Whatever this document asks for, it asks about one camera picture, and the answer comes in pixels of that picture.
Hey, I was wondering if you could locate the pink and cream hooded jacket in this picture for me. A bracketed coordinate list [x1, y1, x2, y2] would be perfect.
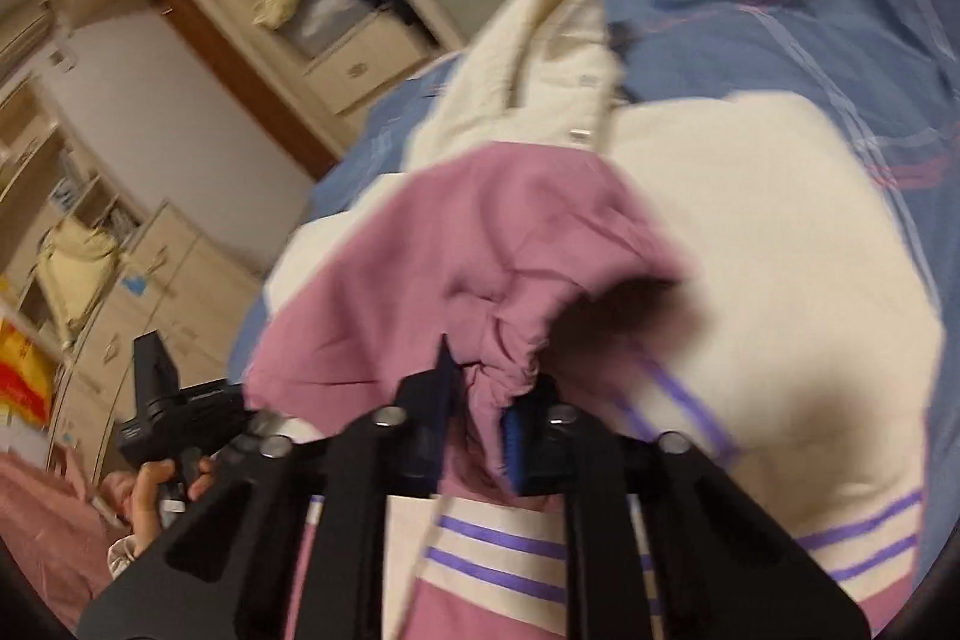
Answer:
[244, 0, 944, 638]

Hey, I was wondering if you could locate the person's left hand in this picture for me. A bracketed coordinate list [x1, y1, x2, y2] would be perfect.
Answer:
[99, 459, 176, 576]

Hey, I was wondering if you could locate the light wood side cabinet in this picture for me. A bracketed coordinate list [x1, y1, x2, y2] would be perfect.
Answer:
[50, 203, 260, 481]

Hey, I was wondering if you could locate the pink floral bed sheet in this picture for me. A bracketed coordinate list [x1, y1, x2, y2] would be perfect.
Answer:
[2, 448, 127, 630]

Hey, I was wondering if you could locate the pale yellow hanging cloth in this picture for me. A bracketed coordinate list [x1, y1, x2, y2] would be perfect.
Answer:
[36, 216, 121, 346]

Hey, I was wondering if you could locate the brown wooden door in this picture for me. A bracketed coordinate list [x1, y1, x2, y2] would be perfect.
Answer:
[149, 0, 338, 181]

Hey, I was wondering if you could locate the wardrobe drawer unit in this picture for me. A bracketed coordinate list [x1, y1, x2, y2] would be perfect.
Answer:
[304, 13, 431, 113]

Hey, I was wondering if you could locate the clear plastic storage box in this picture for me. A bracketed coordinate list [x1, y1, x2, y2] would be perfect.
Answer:
[280, 0, 373, 58]

